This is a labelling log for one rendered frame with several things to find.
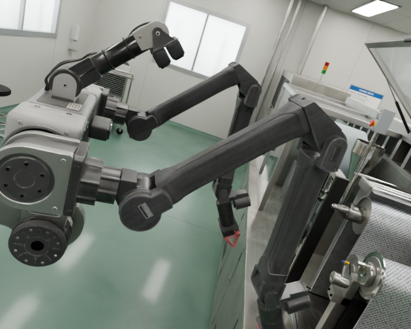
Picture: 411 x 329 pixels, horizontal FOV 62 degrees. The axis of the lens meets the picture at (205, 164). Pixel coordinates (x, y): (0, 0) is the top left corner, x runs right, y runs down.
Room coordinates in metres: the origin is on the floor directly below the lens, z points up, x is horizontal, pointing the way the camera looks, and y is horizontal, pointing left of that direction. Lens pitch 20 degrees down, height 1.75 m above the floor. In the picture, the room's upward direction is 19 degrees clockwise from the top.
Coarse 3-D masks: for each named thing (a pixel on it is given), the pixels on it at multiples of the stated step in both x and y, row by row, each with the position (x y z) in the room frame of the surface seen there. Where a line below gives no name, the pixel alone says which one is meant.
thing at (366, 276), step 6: (372, 264) 0.93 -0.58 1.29; (360, 270) 0.95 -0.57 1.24; (366, 270) 0.93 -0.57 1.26; (372, 270) 0.91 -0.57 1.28; (360, 276) 0.94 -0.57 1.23; (366, 276) 0.91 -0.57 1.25; (372, 276) 0.90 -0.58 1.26; (360, 282) 0.92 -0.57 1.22; (366, 282) 0.90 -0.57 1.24; (372, 282) 0.89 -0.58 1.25
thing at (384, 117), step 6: (384, 108) 1.45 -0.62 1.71; (378, 114) 1.49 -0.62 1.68; (384, 114) 1.45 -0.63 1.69; (390, 114) 1.44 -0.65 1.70; (372, 120) 1.48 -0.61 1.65; (378, 120) 1.45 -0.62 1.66; (384, 120) 1.45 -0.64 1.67; (390, 120) 1.44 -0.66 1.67; (372, 126) 1.48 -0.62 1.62; (378, 126) 1.45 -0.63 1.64; (384, 126) 1.44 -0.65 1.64; (378, 132) 1.44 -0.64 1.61; (384, 132) 1.44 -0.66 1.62
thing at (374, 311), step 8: (368, 304) 0.87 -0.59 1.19; (376, 304) 0.87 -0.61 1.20; (368, 312) 0.87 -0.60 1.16; (376, 312) 0.87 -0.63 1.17; (384, 312) 0.87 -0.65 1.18; (392, 312) 0.87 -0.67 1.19; (400, 312) 0.86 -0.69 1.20; (360, 320) 0.87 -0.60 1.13; (368, 320) 0.87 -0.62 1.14; (376, 320) 0.87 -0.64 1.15; (384, 320) 0.87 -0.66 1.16; (392, 320) 0.87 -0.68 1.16; (400, 320) 0.86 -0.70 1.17; (408, 320) 0.86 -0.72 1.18; (360, 328) 0.87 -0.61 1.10; (368, 328) 0.87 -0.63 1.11; (376, 328) 0.87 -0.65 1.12; (384, 328) 0.87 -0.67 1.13; (392, 328) 0.86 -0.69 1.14; (400, 328) 0.86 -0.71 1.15; (408, 328) 0.86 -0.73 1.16
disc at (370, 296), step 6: (372, 252) 0.98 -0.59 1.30; (378, 252) 0.96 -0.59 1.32; (366, 258) 0.99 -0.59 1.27; (378, 258) 0.93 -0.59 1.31; (384, 264) 0.90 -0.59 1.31; (384, 270) 0.88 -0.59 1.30; (384, 276) 0.87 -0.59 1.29; (378, 282) 0.87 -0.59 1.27; (360, 288) 0.94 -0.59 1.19; (378, 288) 0.86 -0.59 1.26; (360, 294) 0.92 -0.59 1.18; (366, 294) 0.89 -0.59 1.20; (372, 294) 0.87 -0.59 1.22
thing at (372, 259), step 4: (368, 260) 0.97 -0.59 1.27; (372, 260) 0.95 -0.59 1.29; (376, 260) 0.93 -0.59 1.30; (376, 264) 0.92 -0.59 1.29; (380, 264) 0.91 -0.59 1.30; (376, 268) 0.91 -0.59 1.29; (380, 268) 0.90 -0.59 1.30; (376, 272) 0.90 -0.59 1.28; (380, 272) 0.89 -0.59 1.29; (376, 276) 0.89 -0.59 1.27; (376, 280) 0.88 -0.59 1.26; (376, 284) 0.87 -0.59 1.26; (364, 288) 0.92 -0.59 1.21; (368, 288) 0.90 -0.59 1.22; (372, 288) 0.88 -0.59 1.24; (368, 292) 0.89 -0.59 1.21
